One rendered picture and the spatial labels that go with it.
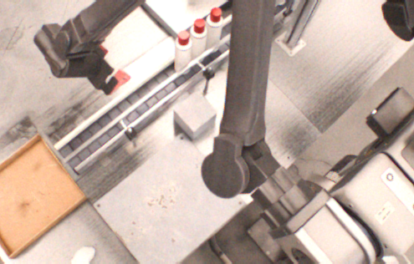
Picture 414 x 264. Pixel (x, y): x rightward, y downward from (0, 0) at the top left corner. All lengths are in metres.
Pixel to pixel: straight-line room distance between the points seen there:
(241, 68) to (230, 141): 0.11
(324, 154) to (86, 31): 1.74
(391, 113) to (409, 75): 2.05
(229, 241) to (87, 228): 0.78
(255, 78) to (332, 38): 1.02
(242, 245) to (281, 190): 1.25
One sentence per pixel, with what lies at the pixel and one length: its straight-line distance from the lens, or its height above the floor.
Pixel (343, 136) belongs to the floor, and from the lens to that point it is 2.36.
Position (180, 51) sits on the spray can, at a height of 1.03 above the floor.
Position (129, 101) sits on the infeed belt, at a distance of 1.29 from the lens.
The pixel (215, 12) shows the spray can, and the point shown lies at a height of 1.08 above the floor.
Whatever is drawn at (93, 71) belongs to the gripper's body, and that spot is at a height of 1.27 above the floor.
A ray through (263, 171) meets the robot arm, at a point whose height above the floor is 1.49.
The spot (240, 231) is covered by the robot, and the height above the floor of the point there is 0.24.
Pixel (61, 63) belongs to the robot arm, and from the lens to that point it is 0.86.
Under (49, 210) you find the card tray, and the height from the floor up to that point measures 0.83.
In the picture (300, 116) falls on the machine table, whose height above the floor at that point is 0.83.
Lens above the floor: 2.05
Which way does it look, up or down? 70 degrees down
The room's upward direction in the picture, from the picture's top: 11 degrees clockwise
